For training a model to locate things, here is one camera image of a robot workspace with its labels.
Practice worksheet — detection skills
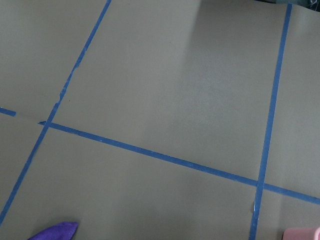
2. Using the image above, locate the pink bin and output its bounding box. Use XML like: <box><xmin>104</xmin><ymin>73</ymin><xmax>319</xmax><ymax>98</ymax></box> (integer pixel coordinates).
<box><xmin>282</xmin><ymin>226</ymin><xmax>320</xmax><ymax>240</ymax></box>

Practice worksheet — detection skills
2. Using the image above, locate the purple cloth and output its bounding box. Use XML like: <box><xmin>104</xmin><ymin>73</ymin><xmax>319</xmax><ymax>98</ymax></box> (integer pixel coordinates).
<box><xmin>29</xmin><ymin>221</ymin><xmax>78</xmax><ymax>240</ymax></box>

